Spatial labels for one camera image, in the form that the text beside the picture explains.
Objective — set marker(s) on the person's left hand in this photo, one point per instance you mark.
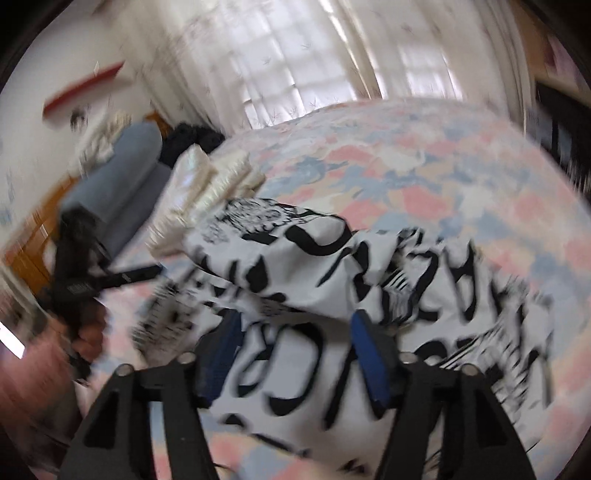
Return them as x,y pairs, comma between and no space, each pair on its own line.
90,337

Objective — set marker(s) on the pastel floral bed sheet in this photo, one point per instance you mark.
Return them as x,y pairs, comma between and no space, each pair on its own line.
415,175

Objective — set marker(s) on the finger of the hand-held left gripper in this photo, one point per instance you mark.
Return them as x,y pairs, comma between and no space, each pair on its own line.
134,275

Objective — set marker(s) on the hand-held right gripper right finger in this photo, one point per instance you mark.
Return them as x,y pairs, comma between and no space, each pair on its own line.
369,364

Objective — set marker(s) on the white patterned cloth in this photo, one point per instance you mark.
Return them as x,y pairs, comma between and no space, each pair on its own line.
99,138

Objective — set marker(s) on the black cloth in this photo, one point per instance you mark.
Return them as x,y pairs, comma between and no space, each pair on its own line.
189,138

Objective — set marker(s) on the dark wooden cabinet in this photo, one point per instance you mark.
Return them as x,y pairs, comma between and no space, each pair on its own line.
554,120

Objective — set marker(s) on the black and white printed garment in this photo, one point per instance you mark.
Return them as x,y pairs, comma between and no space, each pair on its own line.
323,277

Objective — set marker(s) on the grey-blue bolster pillow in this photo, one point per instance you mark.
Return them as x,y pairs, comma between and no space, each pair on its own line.
124,175

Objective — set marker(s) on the cream pillow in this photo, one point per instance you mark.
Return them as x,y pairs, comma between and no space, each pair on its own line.
194,194

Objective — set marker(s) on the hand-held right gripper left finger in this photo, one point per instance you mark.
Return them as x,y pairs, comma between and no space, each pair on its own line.
221,355

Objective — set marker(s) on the red and white wall shelf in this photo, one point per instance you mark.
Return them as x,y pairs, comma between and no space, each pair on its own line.
83,87

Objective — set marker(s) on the person's left forearm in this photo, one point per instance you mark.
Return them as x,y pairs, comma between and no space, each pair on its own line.
32,383

